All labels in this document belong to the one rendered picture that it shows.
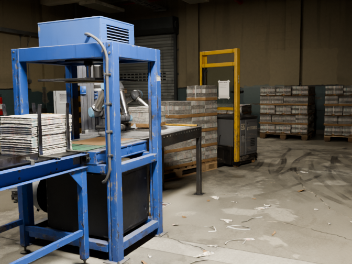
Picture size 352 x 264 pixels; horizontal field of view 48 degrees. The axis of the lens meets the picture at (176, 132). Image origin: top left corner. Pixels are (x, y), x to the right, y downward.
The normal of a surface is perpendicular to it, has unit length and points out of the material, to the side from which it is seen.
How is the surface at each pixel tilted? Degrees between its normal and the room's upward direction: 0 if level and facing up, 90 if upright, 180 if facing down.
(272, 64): 90
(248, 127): 90
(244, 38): 90
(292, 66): 90
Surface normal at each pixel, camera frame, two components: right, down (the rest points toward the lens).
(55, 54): -0.44, 0.10
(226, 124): -0.69, 0.08
